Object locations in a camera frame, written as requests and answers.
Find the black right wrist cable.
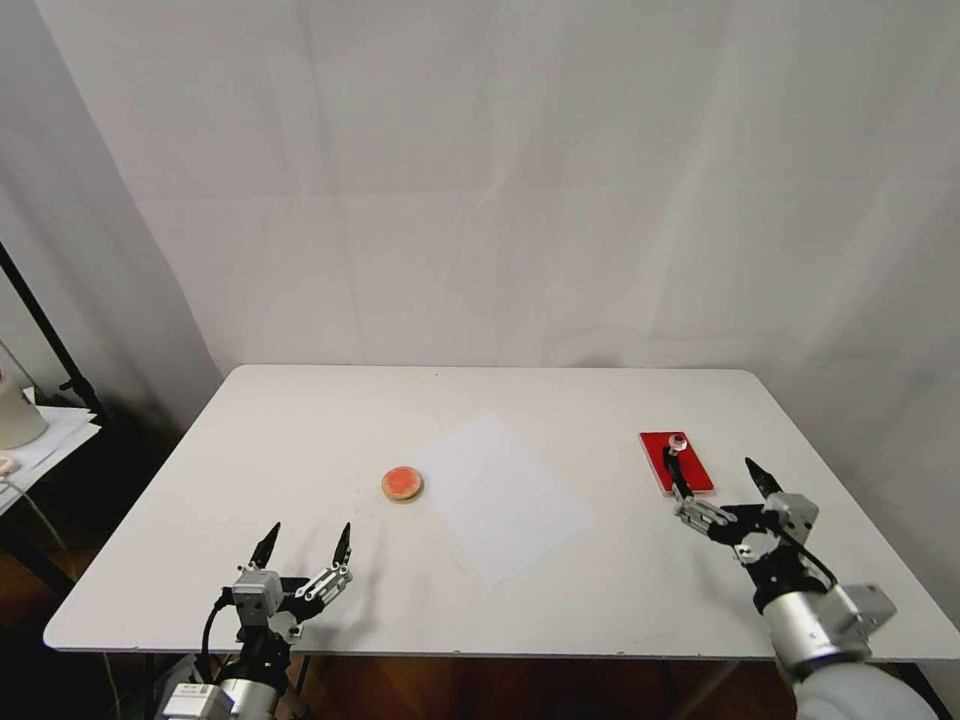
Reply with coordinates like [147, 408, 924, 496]
[779, 524, 839, 595]

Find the black stand pole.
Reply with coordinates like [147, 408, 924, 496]
[0, 239, 108, 421]

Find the white backdrop cloth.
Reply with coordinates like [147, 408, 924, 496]
[0, 0, 960, 421]

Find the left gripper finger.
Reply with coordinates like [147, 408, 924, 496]
[294, 522, 355, 601]
[235, 522, 283, 576]

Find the white paper sheet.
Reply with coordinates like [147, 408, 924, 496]
[408, 414, 599, 590]

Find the red rectangular ink pad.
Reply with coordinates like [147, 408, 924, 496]
[638, 431, 720, 499]

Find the white cylindrical container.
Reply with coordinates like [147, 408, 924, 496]
[0, 341, 51, 451]

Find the stack of white papers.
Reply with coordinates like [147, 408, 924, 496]
[0, 386, 103, 511]

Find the white thin cable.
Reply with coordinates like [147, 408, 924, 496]
[0, 479, 80, 594]

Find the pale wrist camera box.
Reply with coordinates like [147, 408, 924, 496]
[763, 492, 821, 553]
[231, 567, 283, 625]

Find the round wooden ink pad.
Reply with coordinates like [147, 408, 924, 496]
[380, 464, 430, 505]

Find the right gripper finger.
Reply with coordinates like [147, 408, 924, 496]
[663, 446, 735, 535]
[744, 456, 785, 504]

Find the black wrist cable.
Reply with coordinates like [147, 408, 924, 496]
[200, 590, 235, 680]
[779, 524, 839, 595]

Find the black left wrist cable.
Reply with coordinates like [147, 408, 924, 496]
[200, 590, 235, 680]

